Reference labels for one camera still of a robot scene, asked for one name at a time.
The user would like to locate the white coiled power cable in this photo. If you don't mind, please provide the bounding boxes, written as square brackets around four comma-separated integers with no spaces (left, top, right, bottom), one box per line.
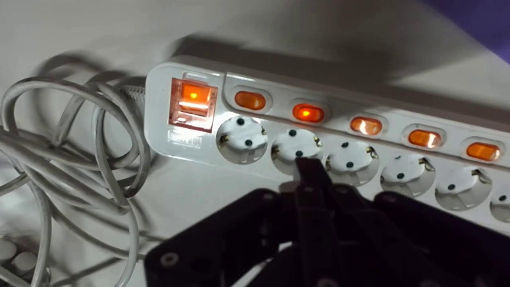
[0,52,165,287]

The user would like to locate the white power strip orange switches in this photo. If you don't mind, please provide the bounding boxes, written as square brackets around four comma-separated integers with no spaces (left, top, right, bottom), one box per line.
[144,49,510,237]

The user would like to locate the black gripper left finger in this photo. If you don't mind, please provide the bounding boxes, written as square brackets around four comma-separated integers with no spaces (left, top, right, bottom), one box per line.
[146,155,316,287]

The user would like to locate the purple paper sheet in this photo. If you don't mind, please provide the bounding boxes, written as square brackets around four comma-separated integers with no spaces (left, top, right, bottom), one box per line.
[425,0,510,63]

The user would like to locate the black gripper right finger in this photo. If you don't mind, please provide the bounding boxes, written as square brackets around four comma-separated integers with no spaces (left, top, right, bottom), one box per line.
[313,157,510,287]

